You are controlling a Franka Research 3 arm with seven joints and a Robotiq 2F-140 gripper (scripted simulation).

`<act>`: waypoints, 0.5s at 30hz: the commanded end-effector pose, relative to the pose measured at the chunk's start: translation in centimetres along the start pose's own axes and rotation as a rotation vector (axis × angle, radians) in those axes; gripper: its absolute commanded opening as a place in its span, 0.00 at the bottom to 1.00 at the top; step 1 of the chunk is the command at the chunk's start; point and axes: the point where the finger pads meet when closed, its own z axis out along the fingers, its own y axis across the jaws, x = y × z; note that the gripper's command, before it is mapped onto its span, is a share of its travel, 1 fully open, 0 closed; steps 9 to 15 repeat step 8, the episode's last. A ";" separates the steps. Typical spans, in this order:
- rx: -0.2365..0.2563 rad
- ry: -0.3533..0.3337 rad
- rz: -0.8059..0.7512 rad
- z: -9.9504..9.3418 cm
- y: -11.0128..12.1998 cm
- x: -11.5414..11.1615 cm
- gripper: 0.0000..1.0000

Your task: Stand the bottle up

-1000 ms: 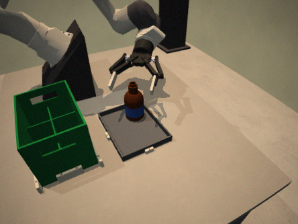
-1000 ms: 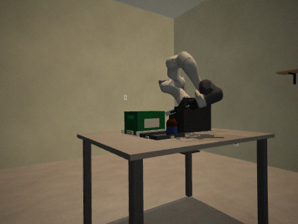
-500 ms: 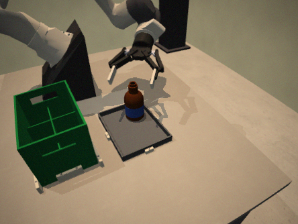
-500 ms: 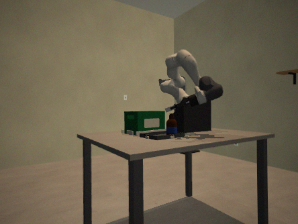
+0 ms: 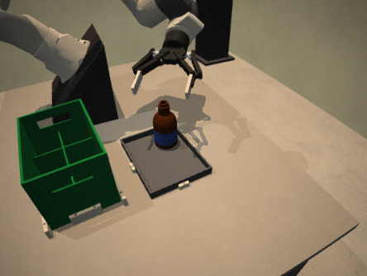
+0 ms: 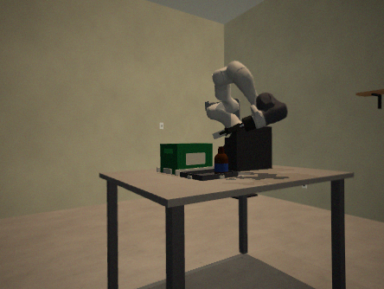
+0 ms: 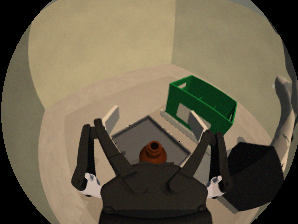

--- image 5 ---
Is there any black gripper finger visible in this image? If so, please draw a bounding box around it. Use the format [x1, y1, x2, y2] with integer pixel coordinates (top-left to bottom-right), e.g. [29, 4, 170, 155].
[131, 48, 169, 95]
[174, 50, 203, 99]

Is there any dark green divided crate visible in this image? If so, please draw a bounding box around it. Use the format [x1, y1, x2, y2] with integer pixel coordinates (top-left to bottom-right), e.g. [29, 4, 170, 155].
[17, 98, 121, 230]

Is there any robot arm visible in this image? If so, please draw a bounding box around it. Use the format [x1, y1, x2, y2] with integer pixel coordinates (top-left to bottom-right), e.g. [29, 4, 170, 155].
[0, 0, 204, 83]

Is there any brown bottle with blue label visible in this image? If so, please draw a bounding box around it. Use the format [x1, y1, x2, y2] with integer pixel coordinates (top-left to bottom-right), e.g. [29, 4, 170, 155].
[153, 100, 178, 150]

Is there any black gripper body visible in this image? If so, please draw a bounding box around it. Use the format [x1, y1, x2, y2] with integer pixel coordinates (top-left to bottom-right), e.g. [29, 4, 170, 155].
[159, 30, 189, 65]

